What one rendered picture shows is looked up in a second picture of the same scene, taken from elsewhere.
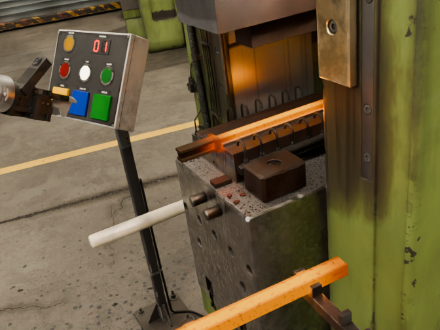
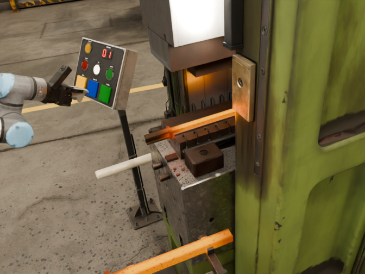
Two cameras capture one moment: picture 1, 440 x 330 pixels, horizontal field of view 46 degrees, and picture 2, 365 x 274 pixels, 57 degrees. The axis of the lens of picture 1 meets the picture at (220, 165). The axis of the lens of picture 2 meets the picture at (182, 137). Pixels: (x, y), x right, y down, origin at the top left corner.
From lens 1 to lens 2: 24 cm
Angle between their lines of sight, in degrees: 8
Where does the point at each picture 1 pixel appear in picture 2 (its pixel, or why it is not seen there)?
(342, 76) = (244, 113)
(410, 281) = (277, 240)
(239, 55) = not seen: hidden behind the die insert
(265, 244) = (193, 202)
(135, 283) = (129, 190)
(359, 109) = (255, 134)
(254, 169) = (190, 156)
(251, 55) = not seen: hidden behind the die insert
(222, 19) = (174, 63)
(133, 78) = (126, 77)
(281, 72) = (221, 81)
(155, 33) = not seen: hidden behind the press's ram
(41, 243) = (75, 156)
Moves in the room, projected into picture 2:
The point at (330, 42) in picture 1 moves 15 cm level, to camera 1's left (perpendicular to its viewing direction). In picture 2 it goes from (239, 91) to (186, 94)
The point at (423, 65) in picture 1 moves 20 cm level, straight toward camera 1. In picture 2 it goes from (290, 123) to (271, 176)
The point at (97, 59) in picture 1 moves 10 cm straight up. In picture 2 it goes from (104, 61) to (99, 41)
